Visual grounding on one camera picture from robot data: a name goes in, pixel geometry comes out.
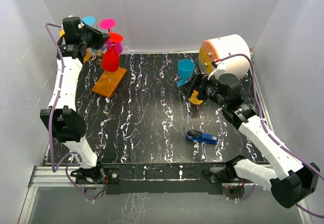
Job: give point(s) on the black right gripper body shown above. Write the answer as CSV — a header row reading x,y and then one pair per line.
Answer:
x,y
209,90

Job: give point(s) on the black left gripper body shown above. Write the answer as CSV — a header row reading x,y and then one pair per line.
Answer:
x,y
84,39

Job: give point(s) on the yellow wine glass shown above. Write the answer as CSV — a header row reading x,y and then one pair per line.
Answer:
x,y
194,100

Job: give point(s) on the pink wine glass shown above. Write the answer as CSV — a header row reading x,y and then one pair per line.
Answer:
x,y
116,39

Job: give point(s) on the blue wine glass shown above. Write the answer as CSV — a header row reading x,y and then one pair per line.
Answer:
x,y
185,71
90,21

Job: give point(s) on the red wine glass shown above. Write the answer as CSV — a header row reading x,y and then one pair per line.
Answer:
x,y
110,61

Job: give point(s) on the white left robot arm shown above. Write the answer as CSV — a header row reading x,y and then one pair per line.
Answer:
x,y
60,117

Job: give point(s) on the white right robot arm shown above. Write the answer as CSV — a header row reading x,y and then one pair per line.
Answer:
x,y
289,180

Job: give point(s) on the orange-yellow wine glass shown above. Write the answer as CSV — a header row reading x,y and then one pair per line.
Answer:
x,y
87,55

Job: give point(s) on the wooden rack base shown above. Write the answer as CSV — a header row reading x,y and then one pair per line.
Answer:
x,y
108,82

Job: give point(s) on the white cylinder with orange face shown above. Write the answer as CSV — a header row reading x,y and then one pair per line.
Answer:
x,y
231,49

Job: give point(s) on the blue black stapler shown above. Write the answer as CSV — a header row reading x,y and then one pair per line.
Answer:
x,y
195,135

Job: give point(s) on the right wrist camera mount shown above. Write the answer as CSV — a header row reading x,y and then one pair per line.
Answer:
x,y
220,69

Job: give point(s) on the gold wire wine glass rack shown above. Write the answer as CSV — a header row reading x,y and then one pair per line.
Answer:
x,y
100,54

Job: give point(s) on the aluminium frame rail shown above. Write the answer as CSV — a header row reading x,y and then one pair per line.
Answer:
x,y
139,136

